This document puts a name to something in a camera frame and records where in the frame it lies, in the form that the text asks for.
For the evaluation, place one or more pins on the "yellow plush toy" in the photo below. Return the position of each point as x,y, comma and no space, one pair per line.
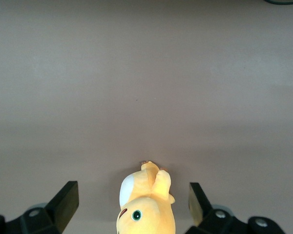
146,209

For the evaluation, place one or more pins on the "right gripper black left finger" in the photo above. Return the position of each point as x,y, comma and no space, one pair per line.
58,209

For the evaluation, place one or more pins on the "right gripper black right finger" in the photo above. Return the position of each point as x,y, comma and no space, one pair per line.
210,219

